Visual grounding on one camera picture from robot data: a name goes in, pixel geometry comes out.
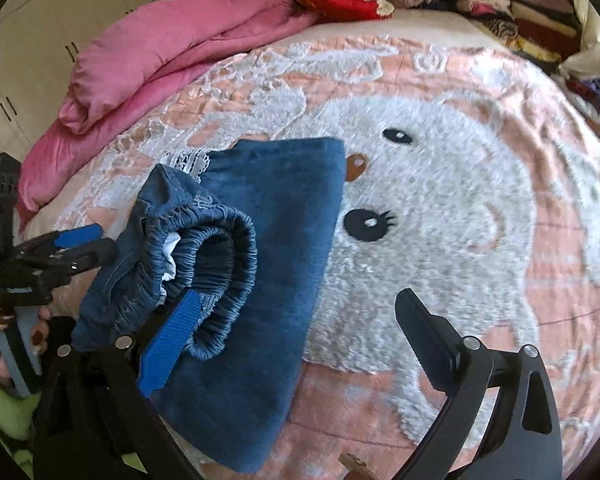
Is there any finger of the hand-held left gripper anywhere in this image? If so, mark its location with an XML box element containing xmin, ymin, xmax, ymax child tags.
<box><xmin>12</xmin><ymin>225</ymin><xmax>103</xmax><ymax>262</ymax></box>
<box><xmin>32</xmin><ymin>238</ymin><xmax>120</xmax><ymax>288</ymax></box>

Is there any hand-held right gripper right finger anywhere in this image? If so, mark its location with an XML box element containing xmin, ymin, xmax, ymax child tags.
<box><xmin>380</xmin><ymin>288</ymin><xmax>563</xmax><ymax>480</ymax></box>

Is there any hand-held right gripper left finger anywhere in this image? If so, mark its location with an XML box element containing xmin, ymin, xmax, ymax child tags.
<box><xmin>32</xmin><ymin>289</ymin><xmax>203</xmax><ymax>480</ymax></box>

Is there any blue denim pants lace hem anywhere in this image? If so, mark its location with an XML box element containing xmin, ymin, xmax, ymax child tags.
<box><xmin>72</xmin><ymin>136</ymin><xmax>347</xmax><ymax>474</ymax></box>

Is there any person's left forearm green sleeve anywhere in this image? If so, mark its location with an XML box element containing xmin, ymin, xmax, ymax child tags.
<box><xmin>0</xmin><ymin>367</ymin><xmax>43</xmax><ymax>478</ymax></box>

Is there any peach printed bunny blanket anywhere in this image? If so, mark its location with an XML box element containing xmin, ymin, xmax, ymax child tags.
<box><xmin>17</xmin><ymin>7</ymin><xmax>600</xmax><ymax>480</ymax></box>

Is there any cream wardrobe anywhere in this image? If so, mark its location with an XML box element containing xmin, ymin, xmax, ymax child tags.
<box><xmin>0</xmin><ymin>0</ymin><xmax>157</xmax><ymax>161</ymax></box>

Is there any pink quilt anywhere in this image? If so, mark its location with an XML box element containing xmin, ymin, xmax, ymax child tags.
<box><xmin>17</xmin><ymin>0</ymin><xmax>327</xmax><ymax>222</ymax></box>

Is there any purple cloth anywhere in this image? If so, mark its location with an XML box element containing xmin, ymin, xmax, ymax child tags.
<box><xmin>567</xmin><ymin>77</ymin><xmax>600</xmax><ymax>117</ymax></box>

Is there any white cloth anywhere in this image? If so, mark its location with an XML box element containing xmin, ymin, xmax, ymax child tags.
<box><xmin>555</xmin><ymin>0</ymin><xmax>600</xmax><ymax>82</ymax></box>

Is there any pile of folded clothes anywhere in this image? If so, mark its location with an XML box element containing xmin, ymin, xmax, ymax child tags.
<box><xmin>440</xmin><ymin>0</ymin><xmax>587</xmax><ymax>69</ymax></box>

